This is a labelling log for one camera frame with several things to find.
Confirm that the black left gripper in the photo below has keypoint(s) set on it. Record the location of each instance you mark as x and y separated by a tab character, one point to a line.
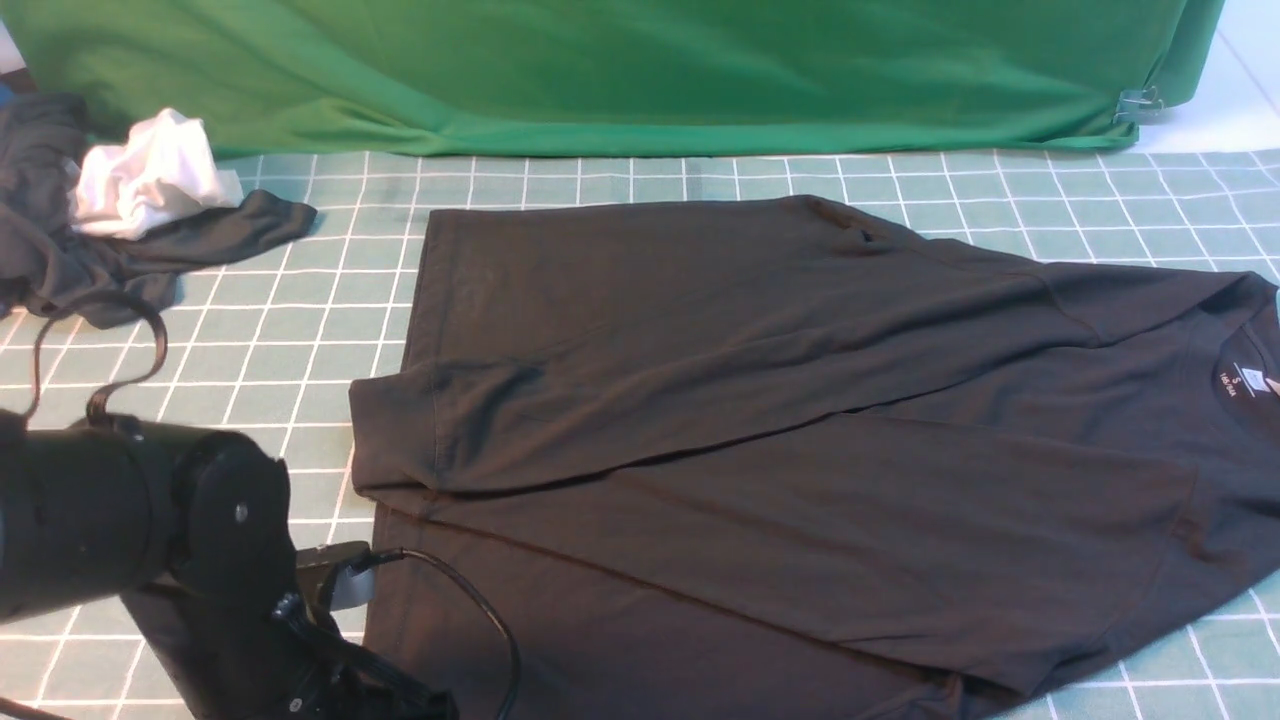
239	648

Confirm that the dark gray long-sleeved shirt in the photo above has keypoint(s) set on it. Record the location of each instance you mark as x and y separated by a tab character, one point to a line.
782	459

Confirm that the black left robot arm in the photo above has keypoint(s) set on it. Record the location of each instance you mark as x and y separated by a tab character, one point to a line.
188	527

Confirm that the teal grid tablecloth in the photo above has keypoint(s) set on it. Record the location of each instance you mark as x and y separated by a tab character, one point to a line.
270	346

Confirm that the crumpled dark gray garment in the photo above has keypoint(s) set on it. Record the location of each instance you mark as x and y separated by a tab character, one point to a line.
48	265

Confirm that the crumpled white garment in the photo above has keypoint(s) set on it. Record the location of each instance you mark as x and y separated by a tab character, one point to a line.
163	173

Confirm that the green backdrop cloth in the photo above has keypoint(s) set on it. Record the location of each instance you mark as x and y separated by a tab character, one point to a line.
620	79

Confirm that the silver binder clip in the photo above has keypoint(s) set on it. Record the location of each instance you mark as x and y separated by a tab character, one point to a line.
1137	105

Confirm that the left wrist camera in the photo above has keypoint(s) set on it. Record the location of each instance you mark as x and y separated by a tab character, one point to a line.
336	577

